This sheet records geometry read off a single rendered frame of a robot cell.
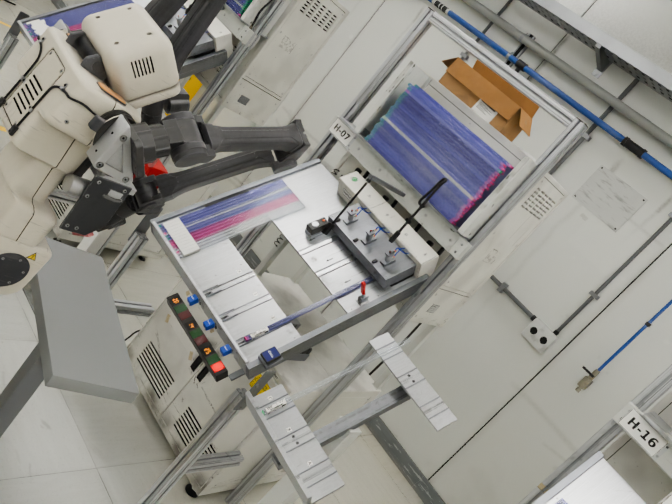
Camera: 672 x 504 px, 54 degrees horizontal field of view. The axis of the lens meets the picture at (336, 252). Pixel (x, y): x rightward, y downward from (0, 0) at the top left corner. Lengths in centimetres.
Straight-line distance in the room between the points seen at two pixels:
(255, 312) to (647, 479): 127
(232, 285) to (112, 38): 96
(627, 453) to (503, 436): 155
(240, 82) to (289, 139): 158
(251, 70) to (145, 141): 187
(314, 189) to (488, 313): 156
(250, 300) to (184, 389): 60
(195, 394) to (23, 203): 120
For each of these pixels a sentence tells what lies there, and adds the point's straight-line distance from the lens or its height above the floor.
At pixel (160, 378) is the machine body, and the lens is 273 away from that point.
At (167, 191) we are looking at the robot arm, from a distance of 175.
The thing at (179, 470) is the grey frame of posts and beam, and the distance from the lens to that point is 222.
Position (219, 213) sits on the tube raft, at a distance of 240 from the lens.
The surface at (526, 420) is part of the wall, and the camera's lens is 366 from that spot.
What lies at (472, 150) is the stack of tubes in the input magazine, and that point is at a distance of 226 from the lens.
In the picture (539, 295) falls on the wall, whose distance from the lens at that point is 366.
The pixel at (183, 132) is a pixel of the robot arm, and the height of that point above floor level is 126.
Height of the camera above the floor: 164
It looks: 15 degrees down
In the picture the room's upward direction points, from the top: 41 degrees clockwise
